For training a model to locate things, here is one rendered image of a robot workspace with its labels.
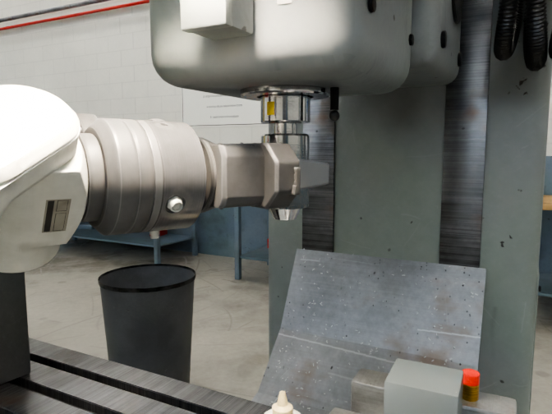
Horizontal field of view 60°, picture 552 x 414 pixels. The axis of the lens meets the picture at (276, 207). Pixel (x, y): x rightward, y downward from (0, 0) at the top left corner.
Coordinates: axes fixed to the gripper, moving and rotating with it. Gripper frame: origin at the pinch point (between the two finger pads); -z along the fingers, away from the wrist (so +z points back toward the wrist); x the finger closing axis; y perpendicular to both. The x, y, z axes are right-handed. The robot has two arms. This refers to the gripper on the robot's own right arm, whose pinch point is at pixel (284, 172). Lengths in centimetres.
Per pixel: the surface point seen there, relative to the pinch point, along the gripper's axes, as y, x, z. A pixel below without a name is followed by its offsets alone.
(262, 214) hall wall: 67, 394, -279
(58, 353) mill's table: 32, 47, 11
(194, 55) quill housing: -9.8, -0.3, 9.8
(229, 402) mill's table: 31.8, 16.0, -3.4
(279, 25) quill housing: -11.3, -7.5, 6.5
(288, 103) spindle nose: -6.4, -2.1, 1.2
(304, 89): -7.4, -4.2, 1.2
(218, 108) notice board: -51, 448, -254
